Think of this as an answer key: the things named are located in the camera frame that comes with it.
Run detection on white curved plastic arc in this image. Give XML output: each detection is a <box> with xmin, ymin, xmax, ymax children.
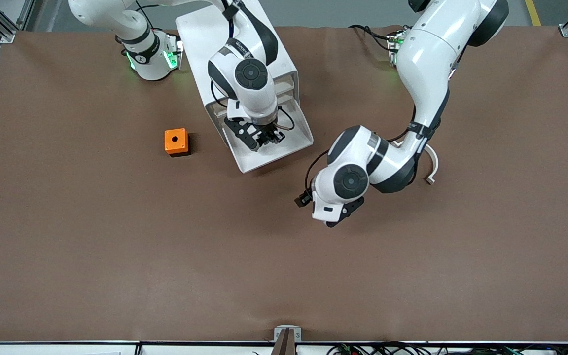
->
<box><xmin>392</xmin><ymin>140</ymin><xmax>440</xmax><ymax>186</ymax></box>

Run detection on white table edge rail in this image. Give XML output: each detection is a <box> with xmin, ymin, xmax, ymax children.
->
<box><xmin>0</xmin><ymin>340</ymin><xmax>568</xmax><ymax>355</ymax></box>

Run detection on black cable bundle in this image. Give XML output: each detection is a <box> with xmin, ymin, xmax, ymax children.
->
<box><xmin>327</xmin><ymin>342</ymin><xmax>568</xmax><ymax>355</ymax></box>

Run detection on orange box with hole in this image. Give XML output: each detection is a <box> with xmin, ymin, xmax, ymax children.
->
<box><xmin>164</xmin><ymin>128</ymin><xmax>191</xmax><ymax>157</ymax></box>

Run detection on grey metal bracket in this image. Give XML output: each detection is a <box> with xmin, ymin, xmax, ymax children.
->
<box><xmin>274</xmin><ymin>325</ymin><xmax>302</xmax><ymax>342</ymax></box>

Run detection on black base cable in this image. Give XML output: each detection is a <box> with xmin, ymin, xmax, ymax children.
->
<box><xmin>348</xmin><ymin>24</ymin><xmax>396</xmax><ymax>51</ymax></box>

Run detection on grey base connector bracket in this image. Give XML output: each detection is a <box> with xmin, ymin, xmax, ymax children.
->
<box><xmin>388</xmin><ymin>31</ymin><xmax>408</xmax><ymax>67</ymax></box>
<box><xmin>165</xmin><ymin>32</ymin><xmax>184</xmax><ymax>70</ymax></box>

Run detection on brown post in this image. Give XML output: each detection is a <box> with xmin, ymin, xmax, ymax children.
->
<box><xmin>272</xmin><ymin>329</ymin><xmax>297</xmax><ymax>355</ymax></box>

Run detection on brown table mat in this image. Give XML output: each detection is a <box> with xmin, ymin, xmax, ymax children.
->
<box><xmin>0</xmin><ymin>26</ymin><xmax>568</xmax><ymax>344</ymax></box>

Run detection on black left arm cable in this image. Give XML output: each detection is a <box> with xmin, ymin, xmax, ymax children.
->
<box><xmin>305</xmin><ymin>149</ymin><xmax>332</xmax><ymax>196</ymax></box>

